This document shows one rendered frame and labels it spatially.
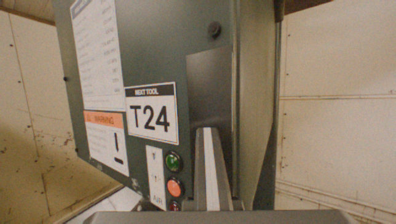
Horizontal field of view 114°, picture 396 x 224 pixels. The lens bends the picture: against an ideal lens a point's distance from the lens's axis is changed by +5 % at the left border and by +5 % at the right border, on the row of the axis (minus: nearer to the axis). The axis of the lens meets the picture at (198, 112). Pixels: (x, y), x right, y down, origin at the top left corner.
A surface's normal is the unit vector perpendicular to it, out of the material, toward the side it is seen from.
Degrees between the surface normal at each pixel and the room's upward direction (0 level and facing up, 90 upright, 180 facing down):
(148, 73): 90
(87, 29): 90
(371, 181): 90
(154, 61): 90
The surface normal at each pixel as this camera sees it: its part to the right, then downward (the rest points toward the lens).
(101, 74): -0.53, 0.13
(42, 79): 0.85, 0.04
